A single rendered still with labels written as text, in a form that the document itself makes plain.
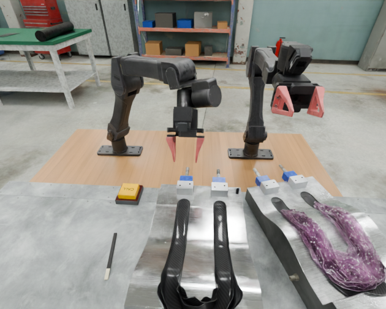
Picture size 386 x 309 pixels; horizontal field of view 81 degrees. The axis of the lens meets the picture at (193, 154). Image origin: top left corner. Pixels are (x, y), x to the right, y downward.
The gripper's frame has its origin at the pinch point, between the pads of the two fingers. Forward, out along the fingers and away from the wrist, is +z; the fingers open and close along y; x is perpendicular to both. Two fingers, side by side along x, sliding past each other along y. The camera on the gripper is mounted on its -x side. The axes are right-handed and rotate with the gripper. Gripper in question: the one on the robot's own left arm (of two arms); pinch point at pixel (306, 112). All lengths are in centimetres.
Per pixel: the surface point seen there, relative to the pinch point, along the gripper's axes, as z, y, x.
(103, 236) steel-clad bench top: 8, -51, 39
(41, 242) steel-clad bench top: 10, -69, 39
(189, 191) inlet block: -2.4, -25.7, 28.8
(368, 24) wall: -508, 321, 55
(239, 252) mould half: 16.1, -12.5, 29.6
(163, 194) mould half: -2.5, -33.9, 30.4
